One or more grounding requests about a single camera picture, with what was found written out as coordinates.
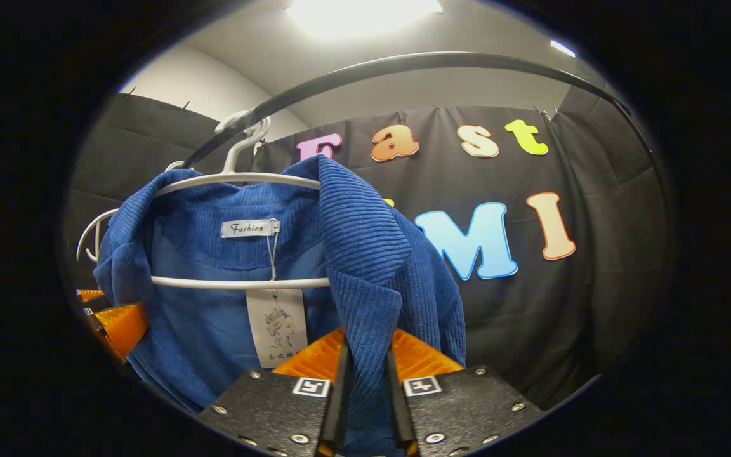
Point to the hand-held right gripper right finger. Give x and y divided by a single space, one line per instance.
397 406

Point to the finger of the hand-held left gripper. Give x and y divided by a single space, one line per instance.
121 327
89 295

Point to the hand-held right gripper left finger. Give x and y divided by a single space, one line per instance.
339 406

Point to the white plastic hanger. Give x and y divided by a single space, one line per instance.
238 283
102 218

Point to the black metal clothes rack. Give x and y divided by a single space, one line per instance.
403 60

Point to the ceiling light panel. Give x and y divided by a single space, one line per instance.
563 48

